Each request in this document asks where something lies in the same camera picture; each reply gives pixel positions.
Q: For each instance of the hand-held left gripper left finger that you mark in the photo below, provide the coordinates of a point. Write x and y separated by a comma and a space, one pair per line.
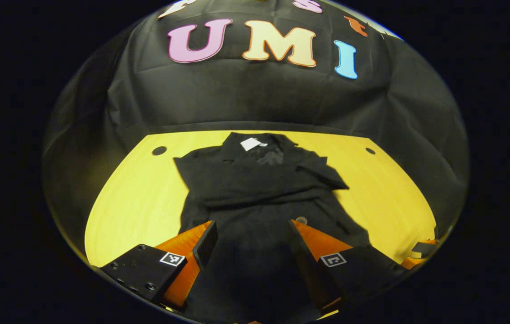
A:
206, 246

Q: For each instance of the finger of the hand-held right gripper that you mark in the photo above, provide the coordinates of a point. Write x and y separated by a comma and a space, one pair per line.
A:
422, 248

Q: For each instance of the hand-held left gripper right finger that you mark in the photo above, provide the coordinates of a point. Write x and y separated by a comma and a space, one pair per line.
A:
309, 265

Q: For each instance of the black button shirt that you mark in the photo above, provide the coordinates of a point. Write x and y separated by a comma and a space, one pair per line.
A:
254, 189

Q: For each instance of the black backdrop cloth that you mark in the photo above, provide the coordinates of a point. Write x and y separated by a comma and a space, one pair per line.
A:
259, 99

